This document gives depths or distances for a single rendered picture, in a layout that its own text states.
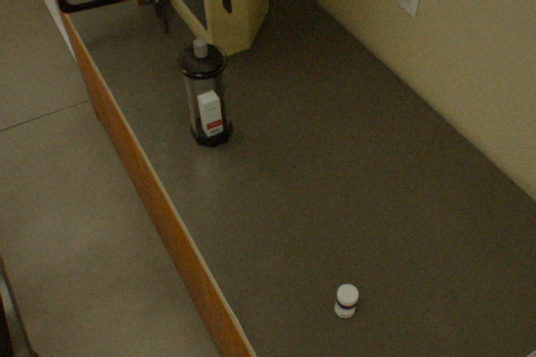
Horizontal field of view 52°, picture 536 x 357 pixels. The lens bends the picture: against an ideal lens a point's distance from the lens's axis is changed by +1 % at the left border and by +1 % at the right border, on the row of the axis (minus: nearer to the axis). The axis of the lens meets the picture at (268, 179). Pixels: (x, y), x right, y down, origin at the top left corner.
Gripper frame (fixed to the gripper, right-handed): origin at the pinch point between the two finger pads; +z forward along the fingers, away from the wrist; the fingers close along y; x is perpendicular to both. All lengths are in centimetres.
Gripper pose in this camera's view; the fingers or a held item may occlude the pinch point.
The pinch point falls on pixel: (196, 14)
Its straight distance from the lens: 114.8
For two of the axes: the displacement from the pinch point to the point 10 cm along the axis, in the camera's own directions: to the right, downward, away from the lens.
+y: -8.8, 3.8, -2.9
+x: 4.8, 6.7, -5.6
